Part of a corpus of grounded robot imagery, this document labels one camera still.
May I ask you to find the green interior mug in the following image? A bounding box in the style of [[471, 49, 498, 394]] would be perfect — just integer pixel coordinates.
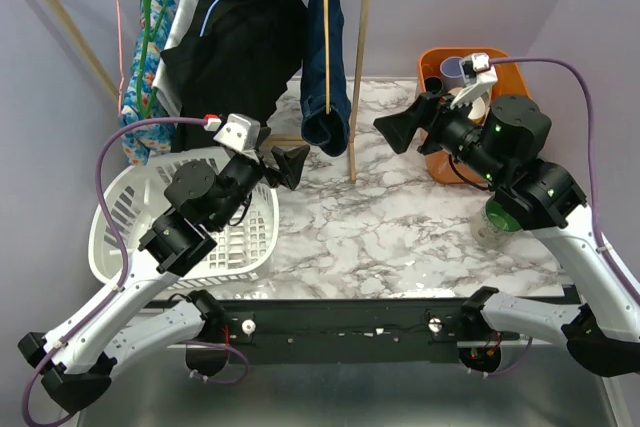
[[470, 198, 521, 249]]

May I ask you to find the floral blue garment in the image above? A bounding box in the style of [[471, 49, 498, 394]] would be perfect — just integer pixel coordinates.
[[118, 0, 177, 167]]

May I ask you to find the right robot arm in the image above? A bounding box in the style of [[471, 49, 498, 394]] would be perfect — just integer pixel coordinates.
[[373, 93, 639, 377]]

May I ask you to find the white cloth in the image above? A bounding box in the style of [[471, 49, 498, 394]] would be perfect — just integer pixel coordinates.
[[152, 0, 197, 117]]

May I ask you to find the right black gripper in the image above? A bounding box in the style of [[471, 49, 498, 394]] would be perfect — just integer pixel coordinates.
[[373, 85, 505, 185]]

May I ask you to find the purple cup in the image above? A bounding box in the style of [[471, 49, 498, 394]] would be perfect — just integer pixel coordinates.
[[439, 56, 465, 91]]

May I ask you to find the green hanger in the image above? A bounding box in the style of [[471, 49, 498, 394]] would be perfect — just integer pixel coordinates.
[[137, 0, 186, 119]]

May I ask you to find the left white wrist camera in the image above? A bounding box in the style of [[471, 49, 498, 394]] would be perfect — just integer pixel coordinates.
[[214, 114, 261, 152]]

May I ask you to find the black cup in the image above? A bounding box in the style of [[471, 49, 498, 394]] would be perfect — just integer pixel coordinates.
[[423, 76, 446, 95]]

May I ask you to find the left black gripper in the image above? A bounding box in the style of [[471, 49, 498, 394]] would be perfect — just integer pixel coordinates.
[[211, 126, 311, 232]]

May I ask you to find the blue denim skirt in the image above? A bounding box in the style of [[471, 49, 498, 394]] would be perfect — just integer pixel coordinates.
[[300, 0, 351, 157]]

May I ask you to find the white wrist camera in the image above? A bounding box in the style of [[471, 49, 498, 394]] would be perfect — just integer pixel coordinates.
[[451, 52, 498, 108], [214, 114, 261, 152]]

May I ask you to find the yellow hanger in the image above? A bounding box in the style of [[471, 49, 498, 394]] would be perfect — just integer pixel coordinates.
[[322, 0, 331, 115]]

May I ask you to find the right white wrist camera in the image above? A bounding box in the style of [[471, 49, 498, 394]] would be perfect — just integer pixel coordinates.
[[451, 52, 498, 108]]

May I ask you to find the white laundry basket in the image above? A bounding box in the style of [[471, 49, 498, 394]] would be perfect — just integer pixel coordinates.
[[88, 147, 280, 290]]

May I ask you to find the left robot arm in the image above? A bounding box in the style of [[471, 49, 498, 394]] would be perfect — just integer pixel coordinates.
[[19, 146, 309, 414]]

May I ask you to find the black pleated skirt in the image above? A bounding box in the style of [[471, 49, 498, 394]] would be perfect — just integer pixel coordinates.
[[161, 0, 307, 125]]

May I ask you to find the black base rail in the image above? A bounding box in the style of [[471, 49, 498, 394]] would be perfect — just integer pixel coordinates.
[[149, 299, 584, 366]]

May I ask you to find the cream cup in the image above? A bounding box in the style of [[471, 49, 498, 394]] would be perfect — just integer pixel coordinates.
[[455, 88, 492, 124]]

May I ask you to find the orange plastic bin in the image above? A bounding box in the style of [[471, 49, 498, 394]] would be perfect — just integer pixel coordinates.
[[417, 46, 532, 185]]

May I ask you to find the pink wire hanger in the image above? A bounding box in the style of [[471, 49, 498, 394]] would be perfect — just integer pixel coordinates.
[[89, 0, 150, 116]]

